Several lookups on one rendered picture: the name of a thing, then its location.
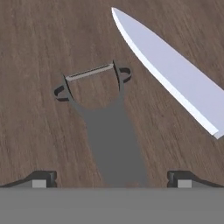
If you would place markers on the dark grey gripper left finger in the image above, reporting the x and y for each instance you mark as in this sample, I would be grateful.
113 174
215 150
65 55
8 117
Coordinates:
40 178

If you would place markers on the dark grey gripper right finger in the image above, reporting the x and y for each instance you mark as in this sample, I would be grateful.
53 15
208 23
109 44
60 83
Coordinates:
183 178

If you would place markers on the grey vegetable peeler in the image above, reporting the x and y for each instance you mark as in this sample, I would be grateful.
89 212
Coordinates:
116 140

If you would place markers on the silver knife blade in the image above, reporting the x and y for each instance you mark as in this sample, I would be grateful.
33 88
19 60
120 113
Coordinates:
175 67

